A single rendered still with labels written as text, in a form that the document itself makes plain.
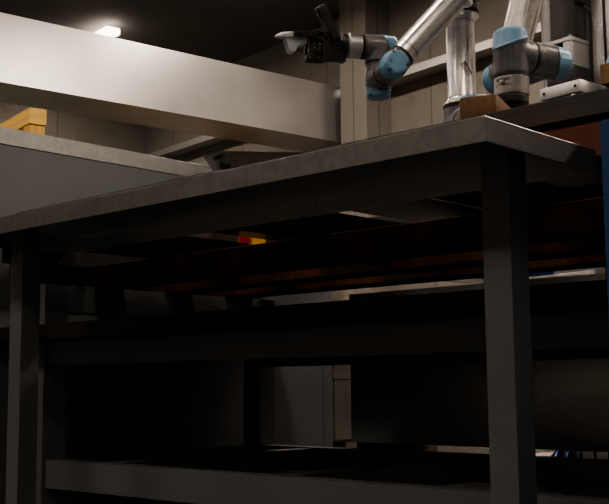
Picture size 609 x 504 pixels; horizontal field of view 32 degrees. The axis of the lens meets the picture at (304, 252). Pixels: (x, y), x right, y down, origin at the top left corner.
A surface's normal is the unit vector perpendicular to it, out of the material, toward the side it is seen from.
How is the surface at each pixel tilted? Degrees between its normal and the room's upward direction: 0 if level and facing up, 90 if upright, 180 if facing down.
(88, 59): 90
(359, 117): 90
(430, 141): 90
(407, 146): 90
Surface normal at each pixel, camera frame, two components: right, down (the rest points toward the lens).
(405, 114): -0.78, -0.07
